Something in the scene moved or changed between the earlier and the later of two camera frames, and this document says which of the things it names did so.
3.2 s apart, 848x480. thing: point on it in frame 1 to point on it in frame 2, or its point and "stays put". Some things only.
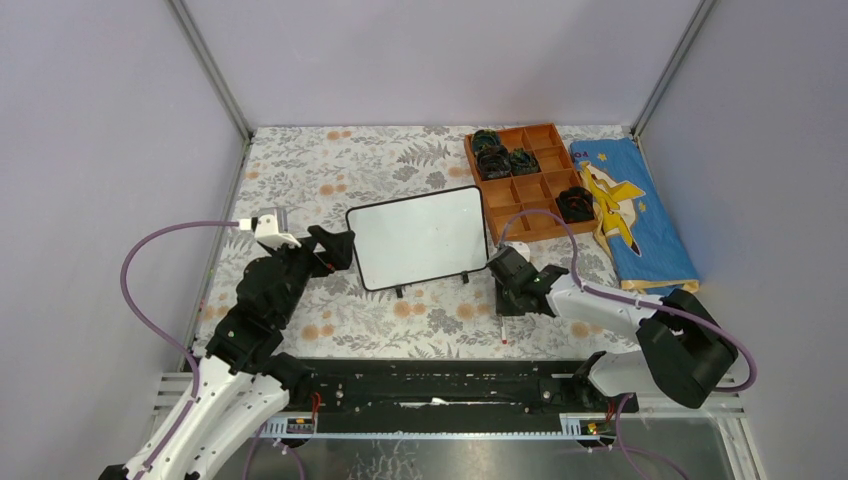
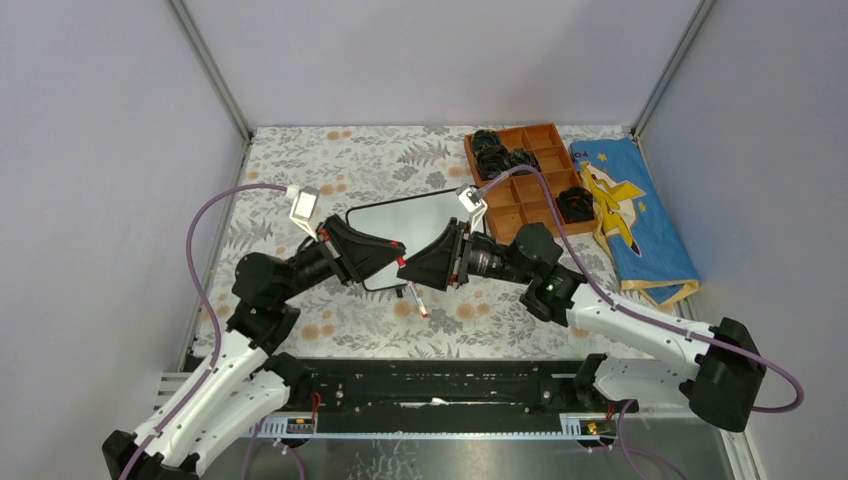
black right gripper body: (506, 304) to (461, 268)
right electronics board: (598, 427) stays put
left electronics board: (299, 426) stays put
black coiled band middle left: (493, 162) stays put
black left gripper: (339, 247) to (353, 253)
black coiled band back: (485, 138) stays put
